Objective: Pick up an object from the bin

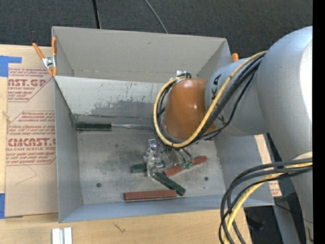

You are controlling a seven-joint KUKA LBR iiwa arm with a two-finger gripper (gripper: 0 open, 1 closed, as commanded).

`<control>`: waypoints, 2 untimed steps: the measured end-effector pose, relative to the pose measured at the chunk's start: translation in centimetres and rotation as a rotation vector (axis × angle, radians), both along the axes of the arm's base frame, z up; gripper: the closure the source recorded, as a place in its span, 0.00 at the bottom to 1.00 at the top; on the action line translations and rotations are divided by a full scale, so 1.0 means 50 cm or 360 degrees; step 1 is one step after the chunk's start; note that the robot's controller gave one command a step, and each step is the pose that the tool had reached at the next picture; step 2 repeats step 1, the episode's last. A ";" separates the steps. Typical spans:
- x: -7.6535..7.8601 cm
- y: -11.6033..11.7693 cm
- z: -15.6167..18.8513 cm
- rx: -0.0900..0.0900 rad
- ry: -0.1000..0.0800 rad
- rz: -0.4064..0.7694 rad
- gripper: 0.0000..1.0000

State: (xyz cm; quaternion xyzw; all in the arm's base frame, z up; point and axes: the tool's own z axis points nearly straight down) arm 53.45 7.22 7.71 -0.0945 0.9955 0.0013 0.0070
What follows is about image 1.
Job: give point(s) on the dark green flat block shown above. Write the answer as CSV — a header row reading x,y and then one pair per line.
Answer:
x,y
93,126
170,183
138,167

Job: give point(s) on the red-brown flat block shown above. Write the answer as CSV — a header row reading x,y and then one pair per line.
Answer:
x,y
199,160
149,195

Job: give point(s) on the grey metal bin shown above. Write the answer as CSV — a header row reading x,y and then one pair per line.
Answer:
x,y
111,156

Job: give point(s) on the brown cardboard board red print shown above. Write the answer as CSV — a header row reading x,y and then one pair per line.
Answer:
x,y
30,182

